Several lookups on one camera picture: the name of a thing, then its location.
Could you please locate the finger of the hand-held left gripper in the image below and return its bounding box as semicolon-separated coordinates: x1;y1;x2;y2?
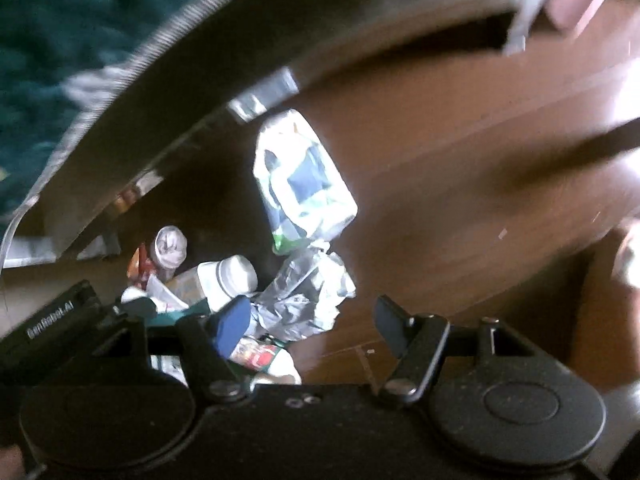
117;296;158;323

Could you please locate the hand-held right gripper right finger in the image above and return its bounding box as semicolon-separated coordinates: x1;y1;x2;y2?
375;295;541;406

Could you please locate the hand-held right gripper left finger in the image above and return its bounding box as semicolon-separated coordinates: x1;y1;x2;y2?
95;295;252;407

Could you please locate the white capped plastic bottle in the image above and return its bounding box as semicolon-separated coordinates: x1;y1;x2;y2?
165;255;259;312

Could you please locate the white paper wrapper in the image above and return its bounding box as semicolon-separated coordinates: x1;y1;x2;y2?
120;275;192;312

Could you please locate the red orange snack packet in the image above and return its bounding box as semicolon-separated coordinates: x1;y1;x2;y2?
126;242;158;286

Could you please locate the red green snack packet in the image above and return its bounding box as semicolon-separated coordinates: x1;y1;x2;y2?
229;335;302;386

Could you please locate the crumpled silver foil wrapper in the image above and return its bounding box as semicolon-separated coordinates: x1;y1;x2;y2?
250;240;358;343

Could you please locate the white blue green plastic bag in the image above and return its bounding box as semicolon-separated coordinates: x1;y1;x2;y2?
252;109;359;256

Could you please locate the green and cream blanket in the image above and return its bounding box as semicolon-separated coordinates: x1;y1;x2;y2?
0;0;241;221

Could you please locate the metal bed bracket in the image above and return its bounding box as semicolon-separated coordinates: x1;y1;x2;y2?
502;0;551;57

